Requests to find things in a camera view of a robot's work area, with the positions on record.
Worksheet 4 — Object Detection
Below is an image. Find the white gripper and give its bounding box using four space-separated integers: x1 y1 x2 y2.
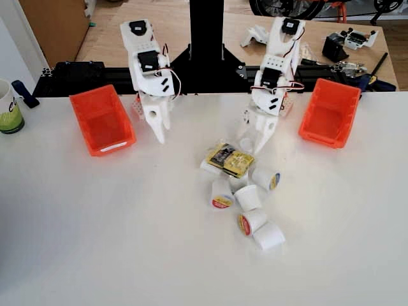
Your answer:
238 68 288 154
135 50 177 144

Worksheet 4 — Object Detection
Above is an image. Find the white coffee pod blue lid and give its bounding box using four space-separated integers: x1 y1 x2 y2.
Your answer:
239 137 256 153

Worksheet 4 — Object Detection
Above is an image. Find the yellow black sachet bundle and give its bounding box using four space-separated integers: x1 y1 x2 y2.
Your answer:
203 139 257 178

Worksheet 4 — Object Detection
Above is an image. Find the white coffee pod red lid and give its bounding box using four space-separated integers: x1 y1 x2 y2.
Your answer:
200 159 221 175
208 177 236 210
237 208 268 237

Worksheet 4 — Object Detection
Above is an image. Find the white pod blue yellow lid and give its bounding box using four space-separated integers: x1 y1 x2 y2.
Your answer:
251 166 282 192

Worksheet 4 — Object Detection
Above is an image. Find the orange plastic bin white label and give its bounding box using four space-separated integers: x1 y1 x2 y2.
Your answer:
69 84 138 157

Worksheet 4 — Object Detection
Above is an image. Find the clear bag of screws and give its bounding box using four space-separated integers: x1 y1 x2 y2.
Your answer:
299 42 317 61

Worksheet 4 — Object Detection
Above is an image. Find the white printed robot part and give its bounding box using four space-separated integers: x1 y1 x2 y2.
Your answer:
240 24 271 48

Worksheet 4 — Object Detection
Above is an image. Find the black flat box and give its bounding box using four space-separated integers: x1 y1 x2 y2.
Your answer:
54 60 105 80

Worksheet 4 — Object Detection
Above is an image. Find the silver metal clamp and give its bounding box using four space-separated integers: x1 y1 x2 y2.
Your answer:
331 61 368 78

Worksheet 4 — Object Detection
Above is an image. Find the black printed part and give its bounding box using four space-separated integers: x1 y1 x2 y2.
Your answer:
321 33 351 62

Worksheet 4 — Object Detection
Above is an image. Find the blue yellow bar clamp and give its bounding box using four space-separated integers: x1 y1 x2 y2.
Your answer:
356 73 398 93

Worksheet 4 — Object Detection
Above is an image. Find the black bicycle wheel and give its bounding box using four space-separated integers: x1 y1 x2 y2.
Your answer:
248 0 323 20

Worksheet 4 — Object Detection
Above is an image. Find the white part with electronics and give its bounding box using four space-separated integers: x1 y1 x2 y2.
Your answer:
337 27 379 50

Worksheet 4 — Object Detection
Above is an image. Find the wooden cabinet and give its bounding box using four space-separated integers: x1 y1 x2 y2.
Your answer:
18 0 94 68

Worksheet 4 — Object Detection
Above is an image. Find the orange metal stand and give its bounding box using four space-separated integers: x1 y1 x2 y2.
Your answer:
331 0 349 23

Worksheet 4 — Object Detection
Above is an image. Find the white green mug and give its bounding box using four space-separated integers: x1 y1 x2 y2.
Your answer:
0 78 26 135

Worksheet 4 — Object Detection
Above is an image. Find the black camera mast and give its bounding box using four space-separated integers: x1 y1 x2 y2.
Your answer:
171 0 246 95

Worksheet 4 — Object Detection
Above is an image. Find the black aluminium rail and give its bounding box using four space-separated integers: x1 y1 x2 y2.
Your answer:
31 60 361 98

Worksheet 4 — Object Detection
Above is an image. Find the black blue clamp handle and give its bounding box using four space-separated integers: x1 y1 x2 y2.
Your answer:
11 79 40 109

